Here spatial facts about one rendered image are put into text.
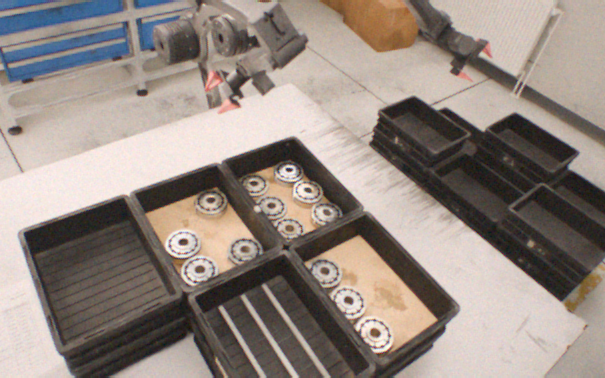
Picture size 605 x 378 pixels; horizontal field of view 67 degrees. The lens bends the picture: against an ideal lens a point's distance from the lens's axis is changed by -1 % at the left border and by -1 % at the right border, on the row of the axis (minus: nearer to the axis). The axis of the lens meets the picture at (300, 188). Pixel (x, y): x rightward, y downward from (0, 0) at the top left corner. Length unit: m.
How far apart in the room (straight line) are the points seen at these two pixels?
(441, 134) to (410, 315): 1.42
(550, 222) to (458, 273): 0.82
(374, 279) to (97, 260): 0.80
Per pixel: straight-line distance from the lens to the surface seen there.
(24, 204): 1.82
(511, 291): 1.73
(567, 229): 2.42
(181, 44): 2.16
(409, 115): 2.67
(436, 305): 1.36
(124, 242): 1.45
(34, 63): 3.14
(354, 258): 1.43
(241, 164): 1.56
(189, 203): 1.52
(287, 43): 1.07
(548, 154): 2.81
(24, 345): 1.50
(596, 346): 2.77
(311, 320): 1.29
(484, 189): 2.56
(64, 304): 1.37
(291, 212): 1.50
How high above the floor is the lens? 1.95
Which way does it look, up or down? 45 degrees down
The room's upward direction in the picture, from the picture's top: 9 degrees clockwise
